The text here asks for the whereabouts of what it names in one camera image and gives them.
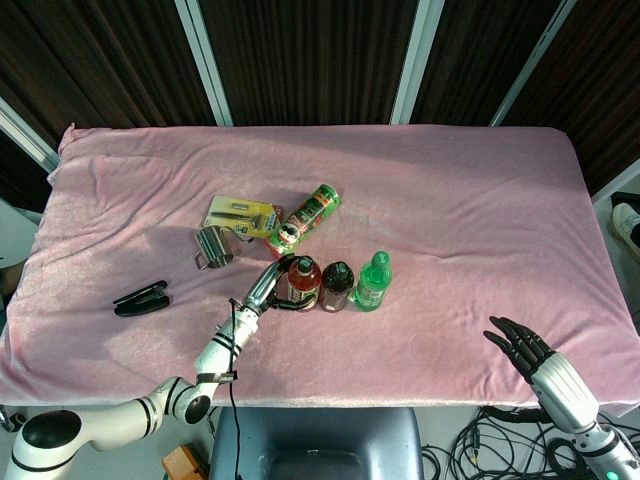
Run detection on razor in yellow package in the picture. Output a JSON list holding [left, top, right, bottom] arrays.
[[205, 194, 285, 240]]

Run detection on green chip can red lid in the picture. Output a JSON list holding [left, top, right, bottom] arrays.
[[264, 183, 342, 259]]

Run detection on dark red unlabelled drink bottle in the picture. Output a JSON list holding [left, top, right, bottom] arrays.
[[318, 260, 355, 314]]

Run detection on tangle of black floor cables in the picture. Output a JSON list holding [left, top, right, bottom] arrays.
[[419, 404, 640, 480]]

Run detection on amber tea bottle green-white label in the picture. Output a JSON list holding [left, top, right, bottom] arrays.
[[285, 254, 323, 312]]

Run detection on black stapler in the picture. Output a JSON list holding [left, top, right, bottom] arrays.
[[112, 280, 174, 319]]

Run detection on pink plush table cloth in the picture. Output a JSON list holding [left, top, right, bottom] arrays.
[[0, 124, 640, 409]]

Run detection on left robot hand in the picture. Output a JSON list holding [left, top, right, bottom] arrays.
[[241, 253, 317, 315]]

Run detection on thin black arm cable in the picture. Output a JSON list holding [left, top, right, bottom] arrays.
[[227, 298, 242, 480]]

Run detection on brown cardboard box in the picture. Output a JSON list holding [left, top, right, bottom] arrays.
[[162, 443, 209, 480]]

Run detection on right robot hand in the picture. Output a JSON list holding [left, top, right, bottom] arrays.
[[482, 314, 600, 434]]

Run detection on stainless steel cup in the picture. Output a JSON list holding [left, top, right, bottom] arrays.
[[192, 224, 236, 271]]

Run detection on green plastic soda bottle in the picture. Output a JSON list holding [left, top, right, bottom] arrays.
[[353, 249, 394, 312]]

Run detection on white partition post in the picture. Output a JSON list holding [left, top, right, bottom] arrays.
[[0, 97, 60, 167], [173, 0, 235, 127], [388, 0, 446, 126], [488, 0, 577, 127], [592, 158, 640, 202]]

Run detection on white shoe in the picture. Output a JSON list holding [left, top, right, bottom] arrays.
[[612, 202, 640, 246]]

